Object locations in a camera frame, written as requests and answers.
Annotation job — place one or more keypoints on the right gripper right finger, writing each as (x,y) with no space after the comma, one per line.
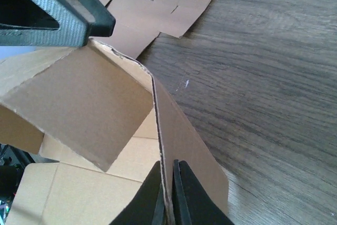
(191,203)

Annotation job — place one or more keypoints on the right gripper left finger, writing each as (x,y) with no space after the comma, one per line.
(147,206)

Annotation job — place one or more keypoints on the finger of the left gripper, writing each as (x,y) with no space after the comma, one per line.
(101,21)
(42,23)

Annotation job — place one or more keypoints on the brown cardboard box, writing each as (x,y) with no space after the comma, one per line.
(101,120)

